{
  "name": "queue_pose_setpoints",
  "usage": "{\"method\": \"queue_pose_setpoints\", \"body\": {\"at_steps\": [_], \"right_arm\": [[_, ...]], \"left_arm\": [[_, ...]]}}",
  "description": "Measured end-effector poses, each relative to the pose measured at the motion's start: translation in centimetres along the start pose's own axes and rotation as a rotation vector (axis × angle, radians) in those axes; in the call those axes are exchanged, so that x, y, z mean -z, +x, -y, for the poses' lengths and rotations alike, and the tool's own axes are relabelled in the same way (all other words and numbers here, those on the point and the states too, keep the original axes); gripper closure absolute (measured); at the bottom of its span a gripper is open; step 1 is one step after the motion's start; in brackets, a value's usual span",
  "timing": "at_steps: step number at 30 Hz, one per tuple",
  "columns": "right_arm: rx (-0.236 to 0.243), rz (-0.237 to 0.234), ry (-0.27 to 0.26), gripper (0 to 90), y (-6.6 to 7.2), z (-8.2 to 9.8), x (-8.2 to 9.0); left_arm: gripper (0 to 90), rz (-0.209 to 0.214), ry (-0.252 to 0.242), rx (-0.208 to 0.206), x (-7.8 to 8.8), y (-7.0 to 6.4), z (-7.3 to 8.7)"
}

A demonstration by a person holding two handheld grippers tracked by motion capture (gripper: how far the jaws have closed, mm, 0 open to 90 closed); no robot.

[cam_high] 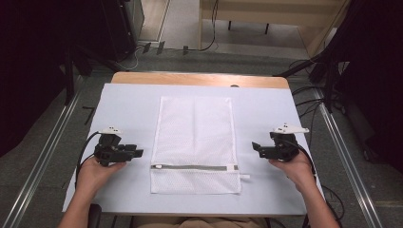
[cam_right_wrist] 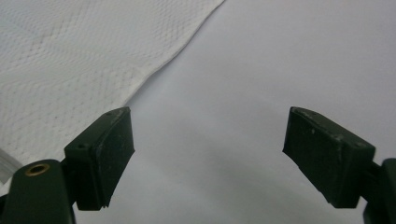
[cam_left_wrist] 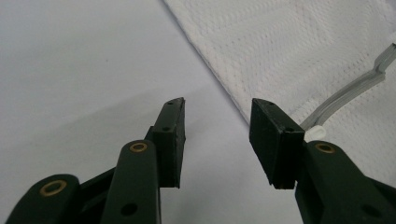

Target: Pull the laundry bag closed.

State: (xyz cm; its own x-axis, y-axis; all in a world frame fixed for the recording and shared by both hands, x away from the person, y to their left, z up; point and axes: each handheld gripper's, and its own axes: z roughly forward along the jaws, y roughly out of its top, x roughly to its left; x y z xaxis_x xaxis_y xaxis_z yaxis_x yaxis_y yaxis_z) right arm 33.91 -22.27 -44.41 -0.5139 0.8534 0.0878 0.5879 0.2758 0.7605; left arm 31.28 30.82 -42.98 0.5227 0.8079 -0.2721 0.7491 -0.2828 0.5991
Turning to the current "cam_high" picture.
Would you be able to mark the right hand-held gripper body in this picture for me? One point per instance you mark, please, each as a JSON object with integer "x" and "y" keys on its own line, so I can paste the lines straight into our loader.
{"x": 283, "y": 147}

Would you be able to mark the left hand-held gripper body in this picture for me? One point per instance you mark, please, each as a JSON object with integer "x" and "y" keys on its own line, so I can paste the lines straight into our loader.
{"x": 109, "y": 151}

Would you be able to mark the person's left hand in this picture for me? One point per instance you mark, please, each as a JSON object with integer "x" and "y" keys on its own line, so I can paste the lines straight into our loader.
{"x": 95, "y": 172}

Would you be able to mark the person's right hand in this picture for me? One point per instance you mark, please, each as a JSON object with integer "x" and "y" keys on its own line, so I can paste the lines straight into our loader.
{"x": 293, "y": 171}

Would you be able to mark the pale table mat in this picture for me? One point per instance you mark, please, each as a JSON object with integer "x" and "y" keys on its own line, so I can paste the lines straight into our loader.
{"x": 130, "y": 104}

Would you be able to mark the white mesh laundry bag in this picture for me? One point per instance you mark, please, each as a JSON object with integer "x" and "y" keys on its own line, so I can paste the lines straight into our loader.
{"x": 194, "y": 133}

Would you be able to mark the black chair part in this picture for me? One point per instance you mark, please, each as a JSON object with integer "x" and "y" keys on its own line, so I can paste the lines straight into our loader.
{"x": 94, "y": 217}

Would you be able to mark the black metal stand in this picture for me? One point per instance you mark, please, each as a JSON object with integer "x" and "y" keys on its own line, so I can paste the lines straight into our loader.
{"x": 69, "y": 76}
{"x": 328, "y": 79}

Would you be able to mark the wooden table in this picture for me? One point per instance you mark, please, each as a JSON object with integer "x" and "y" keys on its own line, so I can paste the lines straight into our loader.
{"x": 177, "y": 78}

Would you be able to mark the dark curtain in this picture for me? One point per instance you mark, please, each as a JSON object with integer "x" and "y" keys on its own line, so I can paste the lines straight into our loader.
{"x": 28, "y": 63}
{"x": 377, "y": 79}

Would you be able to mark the black equipment case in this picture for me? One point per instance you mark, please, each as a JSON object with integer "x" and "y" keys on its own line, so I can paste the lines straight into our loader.
{"x": 122, "y": 25}

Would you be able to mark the light wooden bench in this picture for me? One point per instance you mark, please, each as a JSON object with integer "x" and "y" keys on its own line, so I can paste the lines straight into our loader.
{"x": 272, "y": 12}

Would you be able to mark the metal floor rail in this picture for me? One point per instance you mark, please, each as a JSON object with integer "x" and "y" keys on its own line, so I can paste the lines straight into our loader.
{"x": 348, "y": 158}
{"x": 41, "y": 161}

